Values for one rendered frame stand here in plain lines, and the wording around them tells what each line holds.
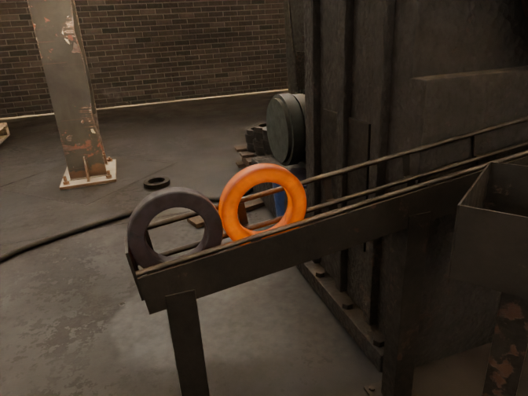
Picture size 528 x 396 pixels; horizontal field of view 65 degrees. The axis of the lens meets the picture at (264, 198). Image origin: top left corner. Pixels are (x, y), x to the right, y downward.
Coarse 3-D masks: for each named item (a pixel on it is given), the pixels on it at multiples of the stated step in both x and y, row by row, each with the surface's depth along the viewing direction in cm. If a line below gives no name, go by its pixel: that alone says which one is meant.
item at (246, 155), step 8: (248, 128) 314; (256, 128) 285; (264, 128) 267; (248, 136) 308; (256, 136) 287; (264, 136) 264; (248, 144) 312; (256, 144) 289; (264, 144) 266; (240, 152) 313; (248, 152) 312; (256, 152) 294; (264, 152) 288; (248, 160) 293
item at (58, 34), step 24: (48, 0) 269; (72, 0) 298; (48, 24) 273; (72, 24) 275; (48, 48) 278; (72, 48) 282; (48, 72) 283; (72, 72) 287; (72, 96) 292; (72, 120) 298; (96, 120) 329; (72, 144) 303; (96, 144) 308; (72, 168) 309; (96, 168) 314
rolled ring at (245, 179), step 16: (240, 176) 81; (256, 176) 81; (272, 176) 83; (288, 176) 84; (224, 192) 82; (240, 192) 82; (288, 192) 85; (304, 192) 86; (224, 208) 82; (288, 208) 89; (304, 208) 88; (224, 224) 83
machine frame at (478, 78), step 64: (320, 0) 137; (384, 0) 100; (448, 0) 96; (512, 0) 101; (320, 64) 144; (384, 64) 106; (448, 64) 102; (512, 64) 108; (320, 128) 153; (384, 128) 112; (448, 128) 102; (512, 128) 108; (320, 192) 162; (384, 192) 119; (384, 256) 125; (448, 256) 117; (384, 320) 132; (448, 320) 126
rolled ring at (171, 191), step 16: (160, 192) 78; (176, 192) 78; (192, 192) 79; (144, 208) 77; (160, 208) 78; (192, 208) 80; (208, 208) 81; (128, 224) 79; (144, 224) 78; (208, 224) 82; (128, 240) 78; (144, 240) 79; (208, 240) 83; (144, 256) 80; (160, 256) 83; (176, 256) 85
